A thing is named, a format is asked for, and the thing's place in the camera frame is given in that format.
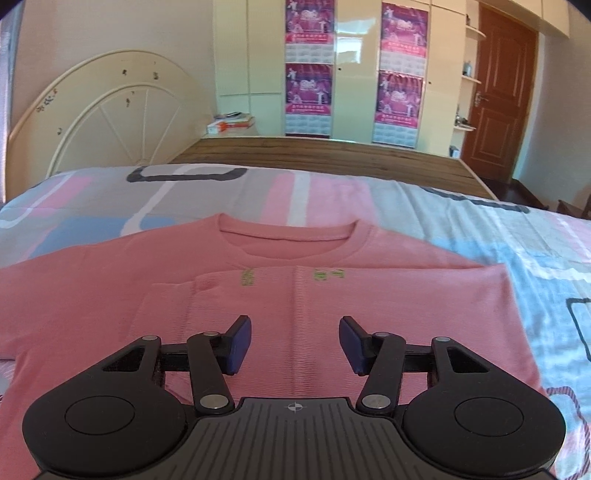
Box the brown wooden door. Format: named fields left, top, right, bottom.
left=461, top=2, right=539, bottom=183

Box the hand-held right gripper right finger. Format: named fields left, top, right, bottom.
left=338, top=316, right=492, bottom=415

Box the pink knit sweater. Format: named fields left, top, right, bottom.
left=0, top=213, right=543, bottom=480

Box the pink curtain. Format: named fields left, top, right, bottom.
left=0, top=18, right=21, bottom=204

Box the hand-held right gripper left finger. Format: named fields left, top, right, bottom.
left=99, top=315, right=253, bottom=415

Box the stack of books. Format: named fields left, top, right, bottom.
left=206, top=111, right=257, bottom=137

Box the wooden bed frame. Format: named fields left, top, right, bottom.
left=171, top=136, right=499, bottom=200

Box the cream arched headboard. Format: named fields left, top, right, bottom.
left=7, top=48, right=215, bottom=201

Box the dark wooden chair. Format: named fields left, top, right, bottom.
left=556, top=180, right=591, bottom=219

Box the cream wardrobe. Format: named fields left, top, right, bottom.
left=212, top=0, right=468, bottom=158

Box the cream corner shelf unit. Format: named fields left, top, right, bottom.
left=455, top=23, right=487, bottom=134

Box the cream overhead cabinet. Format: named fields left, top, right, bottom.
left=538, top=0, right=591, bottom=44

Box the pastel patterned bedsheet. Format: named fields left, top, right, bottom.
left=0, top=164, right=591, bottom=480

